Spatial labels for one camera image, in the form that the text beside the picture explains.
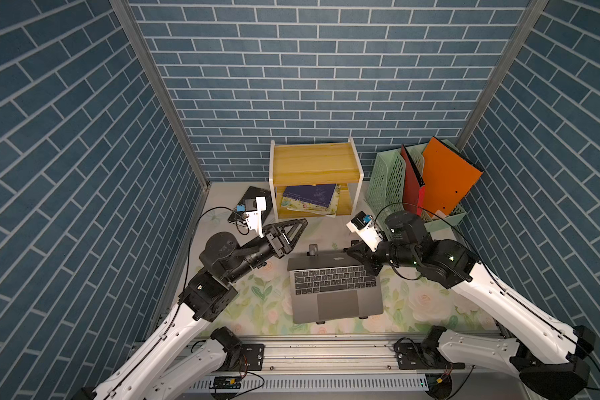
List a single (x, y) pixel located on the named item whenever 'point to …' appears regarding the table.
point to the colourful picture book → (299, 205)
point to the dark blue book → (315, 194)
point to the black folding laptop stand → (312, 250)
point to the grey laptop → (332, 287)
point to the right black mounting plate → (411, 356)
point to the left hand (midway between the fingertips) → (311, 227)
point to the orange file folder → (447, 177)
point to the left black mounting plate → (253, 356)
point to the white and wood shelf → (305, 164)
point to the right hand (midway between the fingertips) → (351, 251)
